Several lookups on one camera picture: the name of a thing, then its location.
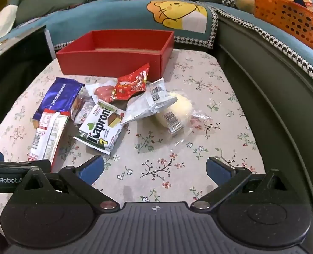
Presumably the Kapron wafer packet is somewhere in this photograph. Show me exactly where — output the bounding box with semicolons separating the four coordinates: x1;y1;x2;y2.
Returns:
74;101;125;155

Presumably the red white snack packet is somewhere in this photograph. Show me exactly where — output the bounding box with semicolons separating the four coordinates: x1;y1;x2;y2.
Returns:
27;109;70;165

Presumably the orange pastry clear wrapper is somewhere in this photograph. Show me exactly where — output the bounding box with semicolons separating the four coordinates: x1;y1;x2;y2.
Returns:
72;87;95;126

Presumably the round cake clear wrapper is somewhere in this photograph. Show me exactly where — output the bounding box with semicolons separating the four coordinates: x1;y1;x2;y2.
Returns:
155;91;213;136

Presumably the blue wafer biscuit pack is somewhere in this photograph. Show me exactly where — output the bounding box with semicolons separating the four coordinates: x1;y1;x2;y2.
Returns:
33;77;85;120

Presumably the pink sausage balls packet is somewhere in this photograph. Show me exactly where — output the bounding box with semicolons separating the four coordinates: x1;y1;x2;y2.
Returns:
85;81;117;103

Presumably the red Trolli gummy bag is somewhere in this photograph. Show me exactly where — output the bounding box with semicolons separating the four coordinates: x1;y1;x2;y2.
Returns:
109;63;149;102

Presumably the white green snack pouch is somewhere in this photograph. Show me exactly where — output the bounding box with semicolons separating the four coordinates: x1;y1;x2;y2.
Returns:
121;78;177;124

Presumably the red cardboard box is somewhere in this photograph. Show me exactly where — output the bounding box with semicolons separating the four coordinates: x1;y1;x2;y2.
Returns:
56;29;174;82

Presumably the white pillow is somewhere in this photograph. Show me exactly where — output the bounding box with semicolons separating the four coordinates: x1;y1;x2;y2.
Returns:
0;5;18;38

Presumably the teal lion sofa cover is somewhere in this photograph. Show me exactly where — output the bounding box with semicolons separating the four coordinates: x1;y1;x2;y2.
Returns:
0;0;313;79

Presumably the orange plastic basket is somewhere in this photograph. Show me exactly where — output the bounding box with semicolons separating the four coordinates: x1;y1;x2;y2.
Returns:
254;0;313;49

